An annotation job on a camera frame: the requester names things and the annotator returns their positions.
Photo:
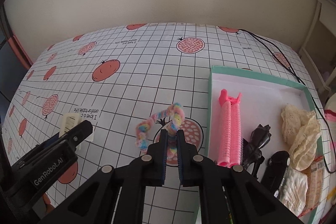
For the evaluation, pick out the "white bedside shelf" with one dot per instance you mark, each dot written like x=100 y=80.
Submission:
x=318 y=50

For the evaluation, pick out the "cream plastic hair claw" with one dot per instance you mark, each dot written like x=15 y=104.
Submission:
x=71 y=124

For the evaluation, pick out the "orange snack packet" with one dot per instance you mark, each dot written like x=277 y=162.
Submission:
x=315 y=173

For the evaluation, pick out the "bag of cotton swabs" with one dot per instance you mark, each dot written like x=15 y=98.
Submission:
x=293 y=191

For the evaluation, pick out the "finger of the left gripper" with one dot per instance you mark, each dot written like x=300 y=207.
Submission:
x=58 y=148

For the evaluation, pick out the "teal shallow box tray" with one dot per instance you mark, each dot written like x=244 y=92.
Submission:
x=263 y=97

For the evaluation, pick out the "black action figure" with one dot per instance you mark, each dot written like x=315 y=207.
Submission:
x=252 y=153

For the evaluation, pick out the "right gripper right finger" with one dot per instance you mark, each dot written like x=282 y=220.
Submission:
x=228 y=195

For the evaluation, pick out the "cream lace cloth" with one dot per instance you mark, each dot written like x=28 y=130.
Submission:
x=301 y=130

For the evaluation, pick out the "pomegranate print grid bedsheet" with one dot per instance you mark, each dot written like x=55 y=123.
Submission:
x=132 y=82

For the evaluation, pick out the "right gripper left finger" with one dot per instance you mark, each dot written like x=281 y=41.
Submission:
x=115 y=195

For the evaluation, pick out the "black toy car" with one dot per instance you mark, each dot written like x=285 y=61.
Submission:
x=275 y=172

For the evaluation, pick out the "pink hair roller clip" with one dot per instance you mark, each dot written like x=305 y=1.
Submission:
x=230 y=149

